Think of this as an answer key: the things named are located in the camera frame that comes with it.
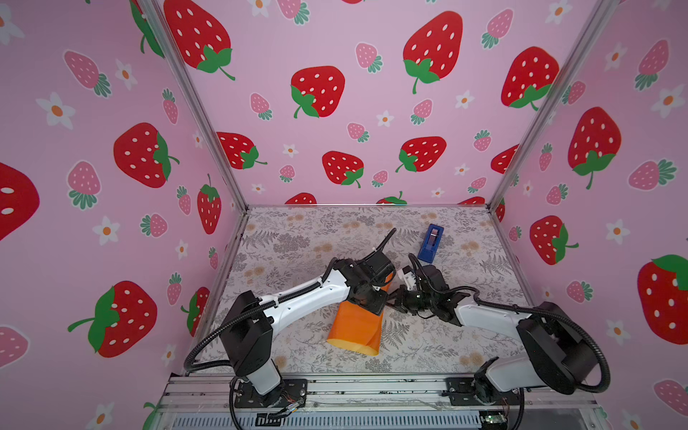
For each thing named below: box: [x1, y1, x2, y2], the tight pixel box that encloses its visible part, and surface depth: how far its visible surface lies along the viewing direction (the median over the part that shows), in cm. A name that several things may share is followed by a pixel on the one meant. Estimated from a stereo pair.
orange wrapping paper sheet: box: [326, 272, 394, 356], surface depth 80 cm
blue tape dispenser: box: [417, 223, 445, 264], surface depth 105 cm
